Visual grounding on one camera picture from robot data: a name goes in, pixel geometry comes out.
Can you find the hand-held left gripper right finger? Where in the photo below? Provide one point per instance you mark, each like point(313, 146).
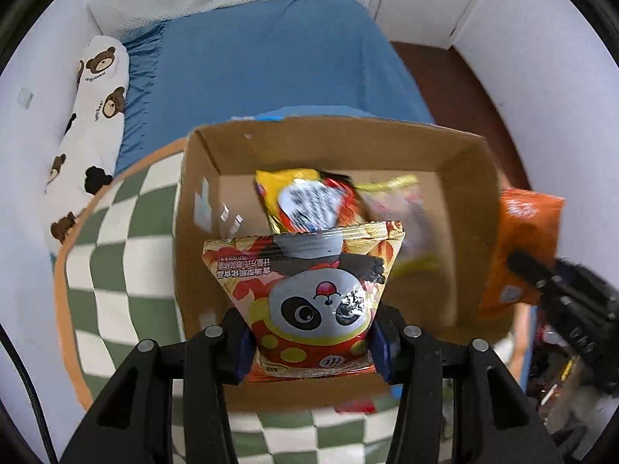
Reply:
point(383, 350)

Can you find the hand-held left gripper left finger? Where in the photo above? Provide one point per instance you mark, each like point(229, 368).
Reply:
point(240, 350)

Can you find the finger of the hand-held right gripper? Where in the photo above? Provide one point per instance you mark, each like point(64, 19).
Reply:
point(524, 263)

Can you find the orange snack packet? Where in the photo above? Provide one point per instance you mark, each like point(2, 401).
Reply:
point(522, 222)

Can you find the panda print snack packet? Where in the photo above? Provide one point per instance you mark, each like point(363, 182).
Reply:
point(309, 299)

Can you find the brown cardboard box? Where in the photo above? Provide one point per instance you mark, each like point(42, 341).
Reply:
point(329, 145)

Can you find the person's right forearm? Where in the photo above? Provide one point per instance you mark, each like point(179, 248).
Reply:
point(578, 415)

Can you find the dark clutter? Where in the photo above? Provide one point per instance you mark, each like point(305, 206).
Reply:
point(546, 362)

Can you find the pale pink snack packet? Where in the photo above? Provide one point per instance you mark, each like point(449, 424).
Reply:
point(404, 222)

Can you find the green white checkered blanket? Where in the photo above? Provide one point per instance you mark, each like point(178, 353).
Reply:
point(121, 275)

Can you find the yellow red noodle snack packet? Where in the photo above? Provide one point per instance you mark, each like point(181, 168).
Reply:
point(300, 203)

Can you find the blue white packet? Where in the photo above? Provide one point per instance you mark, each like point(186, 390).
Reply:
point(256, 117)

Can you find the bear print white pillow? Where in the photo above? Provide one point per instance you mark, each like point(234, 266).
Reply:
point(92, 130)

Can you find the white wardrobe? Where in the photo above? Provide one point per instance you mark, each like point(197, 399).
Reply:
point(416, 0)

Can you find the blue bed sheet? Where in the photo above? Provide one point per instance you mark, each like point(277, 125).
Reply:
point(271, 58)

